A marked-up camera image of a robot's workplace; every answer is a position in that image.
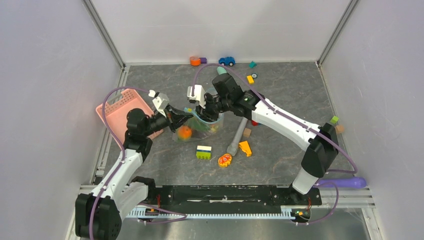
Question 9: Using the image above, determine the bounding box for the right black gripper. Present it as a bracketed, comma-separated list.
[195, 94, 231, 123]

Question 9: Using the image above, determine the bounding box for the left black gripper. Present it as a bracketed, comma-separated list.
[142, 103, 194, 137]

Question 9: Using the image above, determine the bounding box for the orange green toy mango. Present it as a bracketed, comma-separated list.
[176, 125, 193, 141]

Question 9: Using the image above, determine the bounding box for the clear zip top bag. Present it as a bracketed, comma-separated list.
[172, 86, 226, 143]

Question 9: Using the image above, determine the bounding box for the dark green toy cucumber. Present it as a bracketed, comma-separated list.
[190, 119, 211, 132]

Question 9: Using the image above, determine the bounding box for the pink plastic basket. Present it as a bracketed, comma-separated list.
[104, 88, 154, 144]

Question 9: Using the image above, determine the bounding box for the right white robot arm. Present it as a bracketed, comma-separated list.
[187, 73, 340, 204]

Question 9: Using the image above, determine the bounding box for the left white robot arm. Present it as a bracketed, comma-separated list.
[74, 105, 192, 240]

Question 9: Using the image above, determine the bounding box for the mint green toy microphone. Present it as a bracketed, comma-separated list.
[216, 66, 227, 75]

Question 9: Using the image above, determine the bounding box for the yellow small brick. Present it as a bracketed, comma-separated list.
[246, 75, 255, 85]

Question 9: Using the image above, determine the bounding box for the blue toy car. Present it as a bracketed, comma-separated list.
[218, 56, 236, 67]

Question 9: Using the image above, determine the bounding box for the blue green red block stack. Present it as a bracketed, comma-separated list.
[250, 120, 260, 126]

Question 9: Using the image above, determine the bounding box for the small brown cube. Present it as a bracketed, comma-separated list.
[243, 128, 252, 138]

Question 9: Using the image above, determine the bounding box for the teal triangle block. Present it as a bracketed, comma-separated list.
[249, 61, 257, 69]

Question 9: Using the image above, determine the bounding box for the green white brick stack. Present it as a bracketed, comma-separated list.
[195, 145, 212, 160]

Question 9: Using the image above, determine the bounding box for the purple small block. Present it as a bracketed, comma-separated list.
[199, 57, 208, 64]

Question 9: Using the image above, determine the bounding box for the orange half-round block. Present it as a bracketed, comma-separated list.
[189, 56, 202, 67]

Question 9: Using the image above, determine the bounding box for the orange toy wedge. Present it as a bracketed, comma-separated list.
[238, 140, 252, 157]

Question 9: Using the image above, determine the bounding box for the grey toy microphone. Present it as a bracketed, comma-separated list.
[227, 117, 248, 156]

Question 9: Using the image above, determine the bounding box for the yellow red round toy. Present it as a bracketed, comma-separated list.
[218, 153, 232, 168]

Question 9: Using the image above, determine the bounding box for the lime green cube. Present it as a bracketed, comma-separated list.
[330, 115, 339, 124]

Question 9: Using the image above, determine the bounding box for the tan wooden cube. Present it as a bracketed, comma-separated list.
[335, 124, 345, 134]

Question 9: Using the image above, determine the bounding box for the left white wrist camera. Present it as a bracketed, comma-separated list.
[148, 89, 169, 117]

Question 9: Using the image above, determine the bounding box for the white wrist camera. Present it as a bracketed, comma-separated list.
[187, 84, 206, 109]
[148, 89, 169, 117]

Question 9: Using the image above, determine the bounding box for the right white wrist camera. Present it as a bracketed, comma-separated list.
[187, 84, 206, 109]

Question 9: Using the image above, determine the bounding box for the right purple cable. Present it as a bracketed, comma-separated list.
[191, 63, 359, 226]

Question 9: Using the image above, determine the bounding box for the purple cable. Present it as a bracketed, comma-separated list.
[88, 86, 188, 240]
[191, 63, 359, 226]

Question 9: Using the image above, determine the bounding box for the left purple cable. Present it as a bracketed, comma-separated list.
[88, 86, 188, 240]

